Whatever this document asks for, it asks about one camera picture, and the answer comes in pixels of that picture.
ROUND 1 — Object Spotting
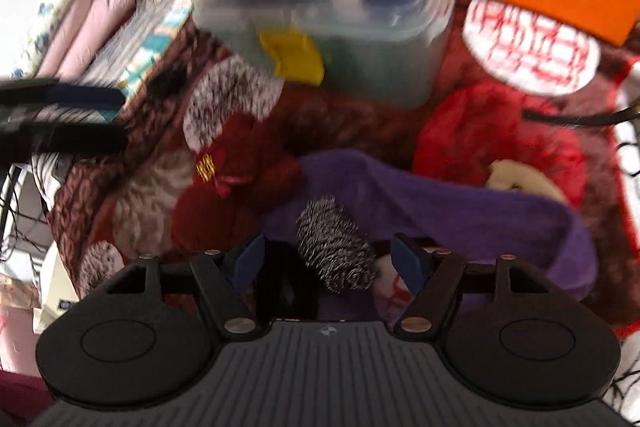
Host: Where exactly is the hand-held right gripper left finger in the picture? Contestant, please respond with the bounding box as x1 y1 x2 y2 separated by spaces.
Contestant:
105 233 267 342

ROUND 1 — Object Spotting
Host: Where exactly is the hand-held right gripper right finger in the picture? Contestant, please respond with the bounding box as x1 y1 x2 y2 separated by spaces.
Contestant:
391 232 551 341

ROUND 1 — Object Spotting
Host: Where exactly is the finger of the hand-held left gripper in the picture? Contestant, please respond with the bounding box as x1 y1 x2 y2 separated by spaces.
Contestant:
0 117 129 158
0 78 127 114

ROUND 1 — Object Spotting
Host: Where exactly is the red fuzzy cloth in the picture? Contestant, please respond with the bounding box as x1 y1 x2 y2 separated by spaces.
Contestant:
170 112 306 253

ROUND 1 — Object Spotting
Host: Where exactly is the black white fuzzy sock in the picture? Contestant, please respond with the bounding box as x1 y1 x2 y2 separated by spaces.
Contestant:
260 196 377 320

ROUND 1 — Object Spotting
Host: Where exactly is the purple plush cloth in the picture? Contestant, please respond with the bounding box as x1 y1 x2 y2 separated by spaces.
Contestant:
260 149 598 323

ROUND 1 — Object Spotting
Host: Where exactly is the cream soft piece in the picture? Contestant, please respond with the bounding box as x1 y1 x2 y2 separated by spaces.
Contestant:
487 159 553 198

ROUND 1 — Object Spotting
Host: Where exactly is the pink folded cloth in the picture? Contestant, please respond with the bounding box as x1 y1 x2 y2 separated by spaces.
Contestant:
35 0 136 80

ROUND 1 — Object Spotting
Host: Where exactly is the floral white pillow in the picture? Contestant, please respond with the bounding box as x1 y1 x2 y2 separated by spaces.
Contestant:
12 0 106 78

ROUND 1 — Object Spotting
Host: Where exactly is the striped checked cloth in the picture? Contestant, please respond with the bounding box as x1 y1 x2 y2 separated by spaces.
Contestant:
30 0 196 208

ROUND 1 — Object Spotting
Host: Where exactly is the white labelled box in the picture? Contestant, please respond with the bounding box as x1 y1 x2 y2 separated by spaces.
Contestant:
37 252 78 323

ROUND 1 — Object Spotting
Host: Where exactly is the olive pouch with red stripe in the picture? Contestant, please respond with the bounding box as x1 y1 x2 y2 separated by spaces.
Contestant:
522 104 640 128

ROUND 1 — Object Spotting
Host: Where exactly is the black cable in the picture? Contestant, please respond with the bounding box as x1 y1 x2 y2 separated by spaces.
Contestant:
0 164 53 260

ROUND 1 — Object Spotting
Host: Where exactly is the black hair tie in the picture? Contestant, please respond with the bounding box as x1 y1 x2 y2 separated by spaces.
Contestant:
150 67 188 100

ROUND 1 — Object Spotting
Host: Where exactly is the clear storage box yellow handle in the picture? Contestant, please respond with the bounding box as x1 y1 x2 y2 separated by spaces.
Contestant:
172 0 461 108

